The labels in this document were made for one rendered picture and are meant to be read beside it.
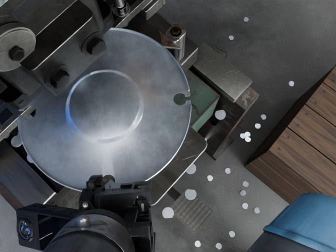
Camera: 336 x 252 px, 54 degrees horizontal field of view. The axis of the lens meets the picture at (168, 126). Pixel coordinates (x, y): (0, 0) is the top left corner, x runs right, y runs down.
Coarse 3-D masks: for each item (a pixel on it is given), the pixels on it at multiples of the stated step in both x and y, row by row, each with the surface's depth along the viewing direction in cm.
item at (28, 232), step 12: (36, 204) 38; (24, 216) 37; (36, 216) 36; (48, 216) 35; (60, 216) 34; (72, 216) 33; (24, 228) 36; (36, 228) 36; (48, 228) 35; (60, 228) 34; (24, 240) 37; (36, 240) 36; (48, 240) 35
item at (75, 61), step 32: (0, 0) 30; (32, 0) 33; (64, 0) 36; (0, 32) 31; (32, 32) 35; (64, 32) 37; (96, 32) 40; (0, 64) 34; (32, 64) 36; (64, 64) 40
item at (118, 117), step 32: (128, 32) 58; (96, 64) 57; (128, 64) 57; (160, 64) 57; (64, 96) 55; (96, 96) 55; (128, 96) 55; (160, 96) 55; (32, 128) 54; (64, 128) 54; (96, 128) 53; (128, 128) 53; (160, 128) 54; (32, 160) 52; (64, 160) 52; (96, 160) 52; (128, 160) 52; (160, 160) 52
